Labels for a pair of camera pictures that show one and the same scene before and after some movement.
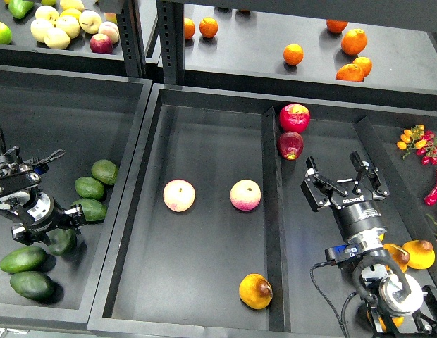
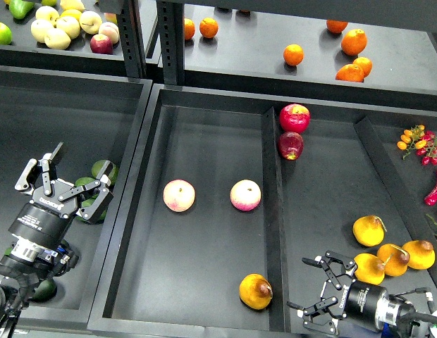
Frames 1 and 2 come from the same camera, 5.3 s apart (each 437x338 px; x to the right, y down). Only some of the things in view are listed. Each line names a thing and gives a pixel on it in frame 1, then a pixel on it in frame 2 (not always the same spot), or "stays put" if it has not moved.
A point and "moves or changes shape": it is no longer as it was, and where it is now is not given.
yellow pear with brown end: [256, 291] stays put
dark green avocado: [63, 241] moves or changes shape
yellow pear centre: [399, 255] stays put
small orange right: [364, 64] stays put
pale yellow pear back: [48, 13] stays put
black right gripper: [357, 211] to [354, 301]
